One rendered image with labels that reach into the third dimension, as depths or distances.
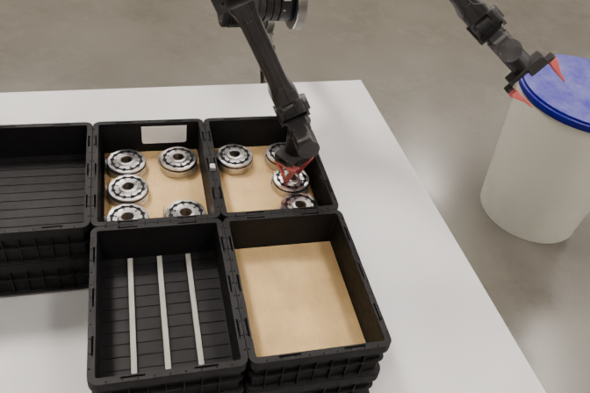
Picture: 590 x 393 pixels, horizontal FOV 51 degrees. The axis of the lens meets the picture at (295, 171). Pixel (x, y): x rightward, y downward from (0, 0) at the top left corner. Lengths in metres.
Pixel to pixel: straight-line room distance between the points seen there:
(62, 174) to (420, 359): 1.05
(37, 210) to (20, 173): 0.15
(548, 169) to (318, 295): 1.57
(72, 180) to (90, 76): 1.98
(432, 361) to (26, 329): 0.97
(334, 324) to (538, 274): 1.68
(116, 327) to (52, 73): 2.50
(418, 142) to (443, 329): 1.90
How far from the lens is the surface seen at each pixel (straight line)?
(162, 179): 1.73
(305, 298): 1.47
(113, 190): 1.66
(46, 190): 1.73
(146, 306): 1.45
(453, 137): 3.58
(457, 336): 1.68
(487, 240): 3.02
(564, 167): 2.81
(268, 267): 1.52
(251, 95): 2.31
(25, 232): 1.49
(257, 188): 1.72
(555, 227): 3.07
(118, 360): 1.37
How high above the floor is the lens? 1.99
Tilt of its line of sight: 40 degrees down
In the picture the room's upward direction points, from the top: 9 degrees clockwise
